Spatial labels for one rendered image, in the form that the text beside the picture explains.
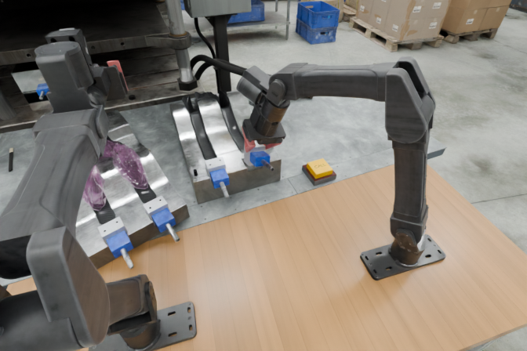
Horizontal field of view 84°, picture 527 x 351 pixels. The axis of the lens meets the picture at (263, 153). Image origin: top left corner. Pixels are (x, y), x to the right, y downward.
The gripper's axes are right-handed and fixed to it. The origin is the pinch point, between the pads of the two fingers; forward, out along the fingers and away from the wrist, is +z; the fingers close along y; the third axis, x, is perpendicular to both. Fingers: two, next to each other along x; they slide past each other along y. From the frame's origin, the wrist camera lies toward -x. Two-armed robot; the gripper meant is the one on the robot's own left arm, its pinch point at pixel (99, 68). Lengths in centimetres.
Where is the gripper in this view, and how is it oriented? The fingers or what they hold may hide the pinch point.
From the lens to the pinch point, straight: 72.6
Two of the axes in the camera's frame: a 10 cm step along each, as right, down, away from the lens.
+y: -9.6, 1.8, -2.2
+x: 0.1, 7.9, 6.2
